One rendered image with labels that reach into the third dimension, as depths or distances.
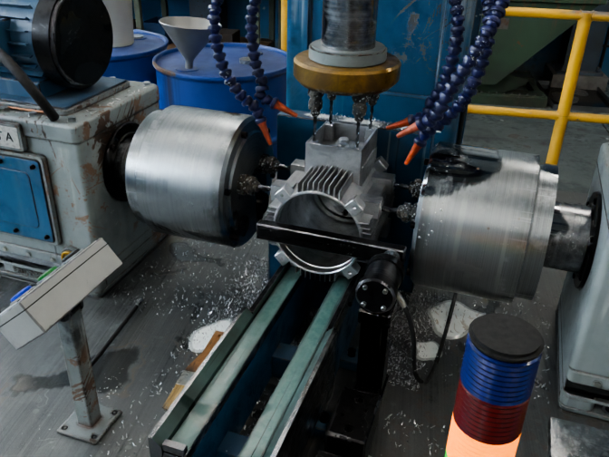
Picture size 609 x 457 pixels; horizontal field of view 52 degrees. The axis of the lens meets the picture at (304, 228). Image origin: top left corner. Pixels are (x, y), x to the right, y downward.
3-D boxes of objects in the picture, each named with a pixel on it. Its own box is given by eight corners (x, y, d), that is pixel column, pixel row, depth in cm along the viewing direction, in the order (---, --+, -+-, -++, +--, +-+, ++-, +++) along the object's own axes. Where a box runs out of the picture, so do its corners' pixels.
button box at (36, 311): (96, 281, 94) (73, 254, 93) (124, 263, 90) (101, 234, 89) (15, 351, 80) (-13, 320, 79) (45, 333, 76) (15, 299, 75)
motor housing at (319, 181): (301, 221, 129) (303, 135, 120) (391, 238, 124) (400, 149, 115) (264, 270, 113) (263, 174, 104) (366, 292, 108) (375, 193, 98)
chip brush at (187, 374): (208, 332, 116) (208, 328, 116) (235, 336, 115) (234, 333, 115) (161, 411, 99) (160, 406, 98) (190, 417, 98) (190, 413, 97)
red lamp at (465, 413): (457, 389, 59) (464, 352, 57) (523, 405, 57) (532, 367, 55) (448, 435, 54) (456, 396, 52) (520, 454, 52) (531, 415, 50)
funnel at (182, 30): (178, 72, 268) (173, 11, 256) (231, 76, 265) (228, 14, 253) (155, 89, 246) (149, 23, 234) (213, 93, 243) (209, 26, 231)
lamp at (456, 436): (450, 423, 61) (457, 389, 59) (514, 440, 60) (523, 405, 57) (441, 471, 56) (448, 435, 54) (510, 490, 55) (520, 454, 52)
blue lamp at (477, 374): (464, 352, 57) (471, 312, 55) (532, 367, 55) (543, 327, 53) (456, 396, 52) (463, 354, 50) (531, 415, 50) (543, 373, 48)
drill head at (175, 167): (141, 189, 143) (129, 80, 130) (292, 216, 133) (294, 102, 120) (72, 239, 122) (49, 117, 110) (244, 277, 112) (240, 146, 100)
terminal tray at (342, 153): (323, 156, 121) (324, 120, 117) (376, 164, 118) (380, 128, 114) (303, 179, 111) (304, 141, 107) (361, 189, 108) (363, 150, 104)
